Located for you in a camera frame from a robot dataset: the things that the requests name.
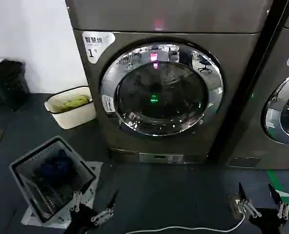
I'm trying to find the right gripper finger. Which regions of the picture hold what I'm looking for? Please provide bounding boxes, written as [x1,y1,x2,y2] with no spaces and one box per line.
[235,182,263,219]
[268,183,289,220]

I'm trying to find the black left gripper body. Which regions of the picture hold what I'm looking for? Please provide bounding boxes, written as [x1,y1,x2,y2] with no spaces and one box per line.
[66,203,99,234]

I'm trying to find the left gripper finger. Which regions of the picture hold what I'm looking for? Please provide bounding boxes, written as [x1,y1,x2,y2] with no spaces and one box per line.
[70,191,83,213]
[90,189,120,225]

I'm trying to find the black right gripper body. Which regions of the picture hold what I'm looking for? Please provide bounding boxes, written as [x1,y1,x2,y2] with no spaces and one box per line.
[248,207,289,234]

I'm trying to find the metal floor socket box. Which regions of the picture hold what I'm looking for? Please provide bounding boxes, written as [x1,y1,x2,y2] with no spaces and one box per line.
[227,193,248,218]

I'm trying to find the green floor tape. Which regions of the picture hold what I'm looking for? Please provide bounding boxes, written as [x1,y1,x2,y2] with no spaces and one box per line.
[266,170,289,198]

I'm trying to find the dark blue clothes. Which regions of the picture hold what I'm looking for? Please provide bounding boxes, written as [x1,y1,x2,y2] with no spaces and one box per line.
[41,150,71,177]

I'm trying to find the grey slatted laundry basket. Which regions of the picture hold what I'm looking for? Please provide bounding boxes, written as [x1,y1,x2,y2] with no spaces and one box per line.
[9,136,98,224]

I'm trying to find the white plastic bin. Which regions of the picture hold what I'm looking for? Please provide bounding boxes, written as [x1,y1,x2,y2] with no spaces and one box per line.
[44,86,97,130]

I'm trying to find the chrome-rimmed glass dryer door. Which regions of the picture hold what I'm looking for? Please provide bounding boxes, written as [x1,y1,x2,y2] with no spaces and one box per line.
[260,68,289,145]

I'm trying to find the green cloth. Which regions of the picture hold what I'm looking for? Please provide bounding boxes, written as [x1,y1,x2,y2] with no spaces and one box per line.
[58,95,91,112]

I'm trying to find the grey front-load dryer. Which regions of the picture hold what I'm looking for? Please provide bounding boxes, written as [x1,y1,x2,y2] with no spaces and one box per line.
[64,0,286,165]

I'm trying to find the black vertical pillar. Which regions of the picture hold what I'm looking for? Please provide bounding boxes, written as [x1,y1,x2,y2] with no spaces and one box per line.
[209,0,289,169]

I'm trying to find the grey dryer with partial door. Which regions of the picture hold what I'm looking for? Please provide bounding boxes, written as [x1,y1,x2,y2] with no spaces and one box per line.
[228,0,289,170]

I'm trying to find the round glass dryer door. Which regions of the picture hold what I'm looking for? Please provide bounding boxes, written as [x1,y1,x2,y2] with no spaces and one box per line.
[100,42,224,137]

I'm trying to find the white cable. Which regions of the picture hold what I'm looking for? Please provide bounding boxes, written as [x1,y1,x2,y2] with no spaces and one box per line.
[126,211,246,233]

